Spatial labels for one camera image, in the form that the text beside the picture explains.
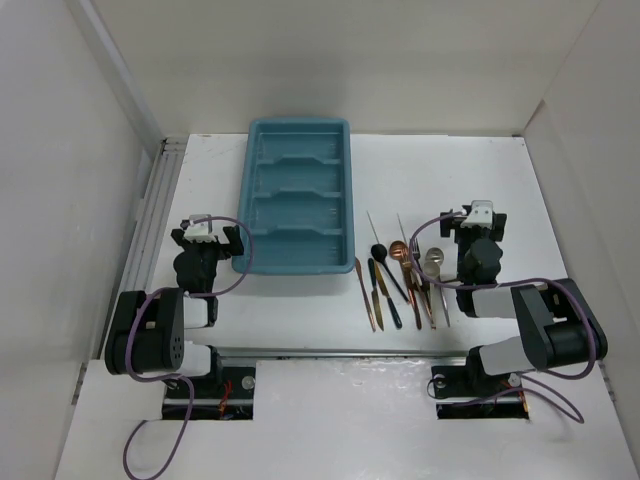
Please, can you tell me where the silver spoon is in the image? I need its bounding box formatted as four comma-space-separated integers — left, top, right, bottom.
423, 247, 451, 327

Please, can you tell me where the copper fork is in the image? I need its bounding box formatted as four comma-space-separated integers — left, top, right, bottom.
410, 241, 436, 330

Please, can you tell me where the black spoon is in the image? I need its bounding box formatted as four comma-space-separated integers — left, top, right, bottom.
370, 243, 409, 303

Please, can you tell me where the copper knife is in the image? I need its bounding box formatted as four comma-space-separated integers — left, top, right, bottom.
355, 257, 376, 332

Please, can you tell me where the dark green handled knife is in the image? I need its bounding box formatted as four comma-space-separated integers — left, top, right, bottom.
367, 258, 403, 330

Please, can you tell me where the white plastic spoon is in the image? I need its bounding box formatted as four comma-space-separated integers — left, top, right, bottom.
423, 260, 441, 282

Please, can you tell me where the gold knife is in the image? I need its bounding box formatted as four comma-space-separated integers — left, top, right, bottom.
371, 264, 384, 331

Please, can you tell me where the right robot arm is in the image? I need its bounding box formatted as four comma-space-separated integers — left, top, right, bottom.
432, 202, 609, 399

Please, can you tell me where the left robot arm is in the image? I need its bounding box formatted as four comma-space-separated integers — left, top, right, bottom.
104, 217, 246, 397

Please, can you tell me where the silver chopstick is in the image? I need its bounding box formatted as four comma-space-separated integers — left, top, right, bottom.
396, 213, 407, 244
366, 210, 379, 244

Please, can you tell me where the copper spoon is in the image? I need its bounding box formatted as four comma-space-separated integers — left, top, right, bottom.
389, 240, 423, 330

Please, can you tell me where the blue plastic cutlery tray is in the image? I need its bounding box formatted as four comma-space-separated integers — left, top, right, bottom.
232, 117, 355, 276

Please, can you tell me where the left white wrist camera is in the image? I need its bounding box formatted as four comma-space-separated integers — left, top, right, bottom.
181, 214, 216, 243

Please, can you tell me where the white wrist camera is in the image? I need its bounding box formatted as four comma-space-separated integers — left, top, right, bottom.
461, 200, 494, 230
181, 214, 216, 243

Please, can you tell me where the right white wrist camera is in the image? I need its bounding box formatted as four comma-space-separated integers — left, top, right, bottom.
461, 200, 494, 230

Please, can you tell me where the aluminium rail left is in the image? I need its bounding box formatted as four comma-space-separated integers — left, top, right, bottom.
93, 137, 187, 359

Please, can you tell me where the aluminium rail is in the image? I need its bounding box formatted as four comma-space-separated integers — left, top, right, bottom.
93, 137, 187, 359
218, 347, 467, 360

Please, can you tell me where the aluminium rail front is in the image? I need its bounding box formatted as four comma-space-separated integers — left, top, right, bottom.
218, 347, 467, 360

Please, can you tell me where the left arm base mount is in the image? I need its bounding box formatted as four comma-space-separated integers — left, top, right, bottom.
161, 366, 256, 421

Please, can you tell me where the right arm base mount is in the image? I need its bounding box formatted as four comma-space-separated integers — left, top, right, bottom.
428, 365, 529, 420

